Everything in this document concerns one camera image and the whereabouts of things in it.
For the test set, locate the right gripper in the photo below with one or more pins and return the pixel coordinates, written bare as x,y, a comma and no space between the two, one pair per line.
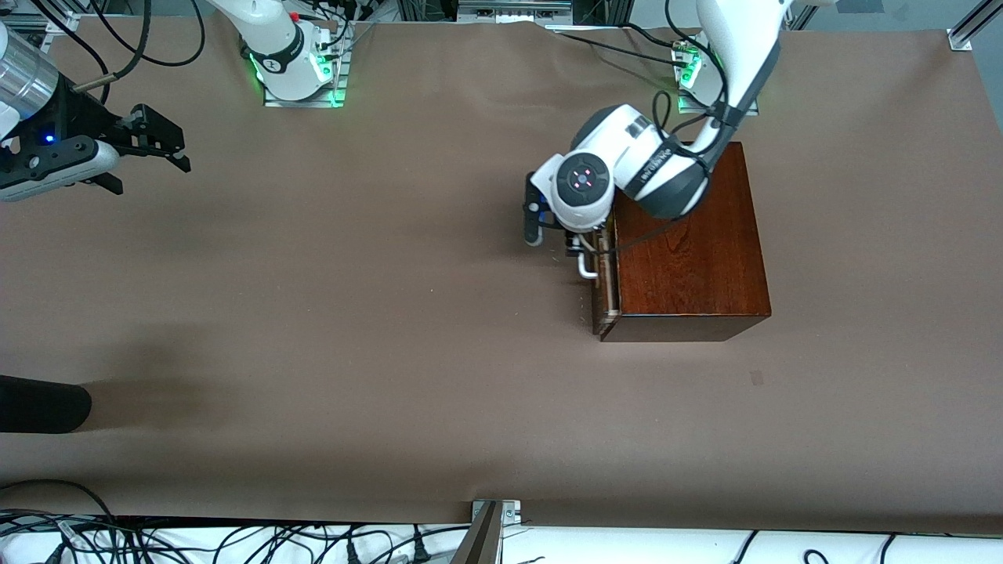
85,119

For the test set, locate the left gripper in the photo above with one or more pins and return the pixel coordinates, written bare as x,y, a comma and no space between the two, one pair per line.
570,253

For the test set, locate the wooden drawer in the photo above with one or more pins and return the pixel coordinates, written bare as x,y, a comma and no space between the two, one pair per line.
603,313

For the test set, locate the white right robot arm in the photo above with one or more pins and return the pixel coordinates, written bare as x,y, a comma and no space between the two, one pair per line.
270,31

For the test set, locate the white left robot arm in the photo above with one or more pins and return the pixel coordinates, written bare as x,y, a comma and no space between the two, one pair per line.
580,180

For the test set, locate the dark wooden drawer cabinet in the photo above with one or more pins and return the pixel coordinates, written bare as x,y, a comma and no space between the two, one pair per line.
689,274

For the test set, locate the table cover sheet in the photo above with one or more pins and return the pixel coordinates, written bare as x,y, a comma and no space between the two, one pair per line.
392,352

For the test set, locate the black cylinder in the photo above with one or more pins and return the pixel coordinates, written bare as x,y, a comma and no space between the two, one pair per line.
39,403

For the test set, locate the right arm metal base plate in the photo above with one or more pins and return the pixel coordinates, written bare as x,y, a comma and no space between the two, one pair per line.
305,103

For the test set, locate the aluminium table edge rail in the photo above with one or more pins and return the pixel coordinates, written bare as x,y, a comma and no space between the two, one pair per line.
968,31
63,19

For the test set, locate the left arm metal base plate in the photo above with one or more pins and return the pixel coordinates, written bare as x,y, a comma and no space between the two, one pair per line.
689,106

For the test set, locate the aluminium frame with electronics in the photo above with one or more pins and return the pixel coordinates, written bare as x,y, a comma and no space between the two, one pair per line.
513,9

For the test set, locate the small metal bracket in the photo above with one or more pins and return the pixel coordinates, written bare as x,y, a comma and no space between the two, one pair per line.
509,511

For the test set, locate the dark metal post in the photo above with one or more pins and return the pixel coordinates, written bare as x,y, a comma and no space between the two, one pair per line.
478,544

